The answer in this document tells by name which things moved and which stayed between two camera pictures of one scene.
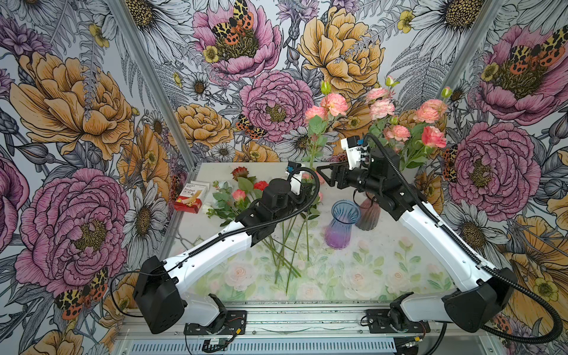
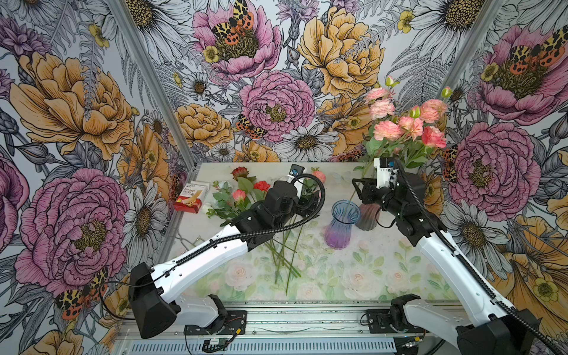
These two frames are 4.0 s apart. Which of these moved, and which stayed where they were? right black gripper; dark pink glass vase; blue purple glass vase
Moved: right black gripper
Stayed: blue purple glass vase; dark pink glass vase
